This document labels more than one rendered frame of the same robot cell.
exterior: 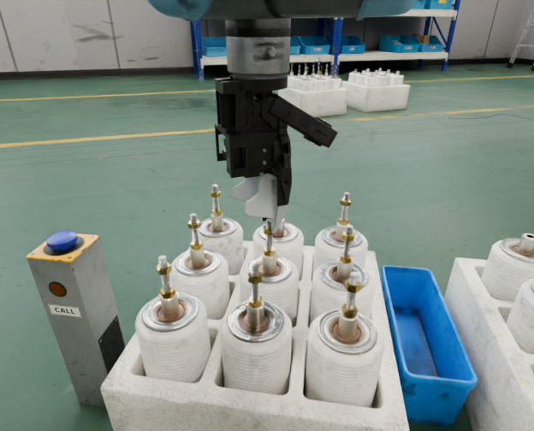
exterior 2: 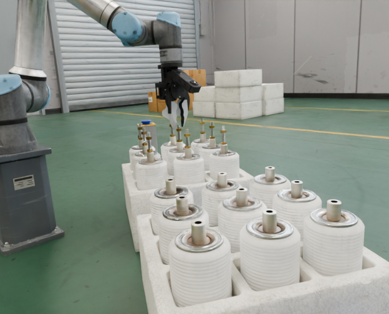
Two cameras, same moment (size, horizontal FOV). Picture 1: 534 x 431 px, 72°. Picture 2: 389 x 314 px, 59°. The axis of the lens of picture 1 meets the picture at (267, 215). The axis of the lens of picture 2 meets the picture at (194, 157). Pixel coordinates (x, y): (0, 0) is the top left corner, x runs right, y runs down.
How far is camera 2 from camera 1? 1.09 m
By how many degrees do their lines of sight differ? 63
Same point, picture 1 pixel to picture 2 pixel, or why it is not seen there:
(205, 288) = (164, 151)
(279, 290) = (169, 154)
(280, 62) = (166, 57)
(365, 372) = (138, 171)
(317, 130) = (184, 84)
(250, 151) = (161, 90)
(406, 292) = not seen: hidden behind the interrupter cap
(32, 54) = (370, 80)
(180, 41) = not seen: outside the picture
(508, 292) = not seen: hidden behind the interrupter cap
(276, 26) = (163, 45)
